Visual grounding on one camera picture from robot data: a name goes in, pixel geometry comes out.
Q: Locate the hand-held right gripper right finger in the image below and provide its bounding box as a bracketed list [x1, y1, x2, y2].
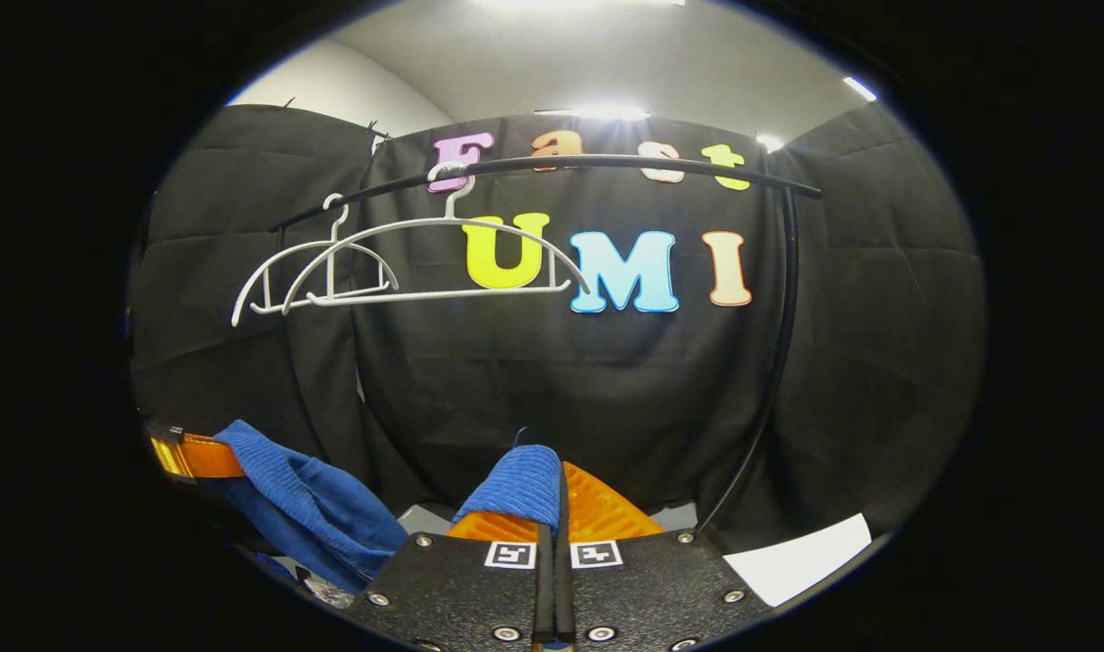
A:
[554, 460, 772, 652]

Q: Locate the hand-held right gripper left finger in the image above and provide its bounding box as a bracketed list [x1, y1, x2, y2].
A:
[343, 510, 554, 652]

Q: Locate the black clothes rack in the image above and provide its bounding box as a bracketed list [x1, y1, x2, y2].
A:
[269, 154, 824, 535]

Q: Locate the white clothes hanger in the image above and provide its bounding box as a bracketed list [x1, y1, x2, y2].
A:
[282, 163, 592, 316]
[231, 193, 400, 328]

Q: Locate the white board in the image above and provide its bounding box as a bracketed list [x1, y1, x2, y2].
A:
[724, 513, 875, 608]

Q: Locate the black backdrop cloth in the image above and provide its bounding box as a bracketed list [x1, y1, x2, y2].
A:
[128, 101, 987, 562]

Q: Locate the large ceiling light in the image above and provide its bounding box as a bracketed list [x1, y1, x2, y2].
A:
[479, 0, 688, 10]

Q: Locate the blue corduroy jacket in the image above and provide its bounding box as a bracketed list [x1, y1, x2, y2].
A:
[209, 419, 563, 596]

